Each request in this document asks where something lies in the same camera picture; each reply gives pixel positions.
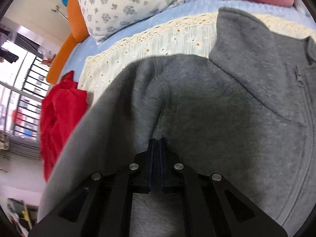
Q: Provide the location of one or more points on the light blue bed cover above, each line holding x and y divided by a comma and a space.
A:
89, 47

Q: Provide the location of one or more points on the window with black railing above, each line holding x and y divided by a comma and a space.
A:
23, 87

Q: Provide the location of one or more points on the grey fleece zip jacket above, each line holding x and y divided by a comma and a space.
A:
247, 111

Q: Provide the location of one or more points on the red knit zip jacket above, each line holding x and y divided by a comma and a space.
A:
61, 110

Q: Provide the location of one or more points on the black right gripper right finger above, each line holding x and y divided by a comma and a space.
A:
211, 205

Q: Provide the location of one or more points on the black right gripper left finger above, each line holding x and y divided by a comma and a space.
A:
101, 205

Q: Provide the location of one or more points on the blue floral white pillow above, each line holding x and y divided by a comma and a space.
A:
103, 18

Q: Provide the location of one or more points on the daisy print white blanket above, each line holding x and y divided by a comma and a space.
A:
148, 46

